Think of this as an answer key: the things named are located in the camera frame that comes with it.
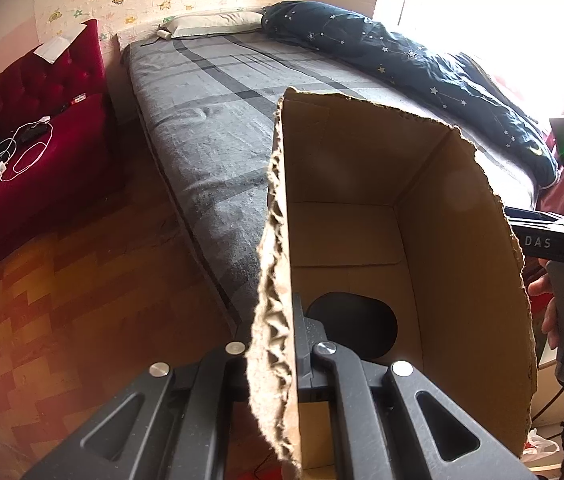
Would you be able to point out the barred window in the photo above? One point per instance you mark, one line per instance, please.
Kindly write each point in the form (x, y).
(462, 10)

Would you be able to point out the white plastic bag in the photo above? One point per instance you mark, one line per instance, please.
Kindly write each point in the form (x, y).
(542, 446)

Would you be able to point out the person's right hand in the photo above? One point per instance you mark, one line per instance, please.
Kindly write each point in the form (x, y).
(539, 287)

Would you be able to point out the navy star print duvet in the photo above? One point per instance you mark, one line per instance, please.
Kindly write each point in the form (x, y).
(362, 40)

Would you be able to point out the grey white pillow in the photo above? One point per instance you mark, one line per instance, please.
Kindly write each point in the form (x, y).
(211, 25)

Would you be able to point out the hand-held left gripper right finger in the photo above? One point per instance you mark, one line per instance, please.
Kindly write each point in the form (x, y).
(309, 355)

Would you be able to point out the small black device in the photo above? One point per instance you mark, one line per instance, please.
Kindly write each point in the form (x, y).
(31, 133)

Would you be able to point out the bed with grey plaid blanket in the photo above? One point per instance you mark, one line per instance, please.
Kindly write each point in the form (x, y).
(211, 135)

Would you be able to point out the red tufted sofa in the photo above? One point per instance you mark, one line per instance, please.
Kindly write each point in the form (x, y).
(61, 185)

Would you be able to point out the white paper sheet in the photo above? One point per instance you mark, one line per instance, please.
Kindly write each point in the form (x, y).
(56, 45)

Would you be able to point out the cardboard box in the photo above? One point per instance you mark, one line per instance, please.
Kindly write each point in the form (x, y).
(437, 210)

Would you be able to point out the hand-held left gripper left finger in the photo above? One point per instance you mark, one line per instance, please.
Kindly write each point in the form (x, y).
(227, 360)

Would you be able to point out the small white object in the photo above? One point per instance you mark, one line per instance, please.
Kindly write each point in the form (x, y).
(164, 33)

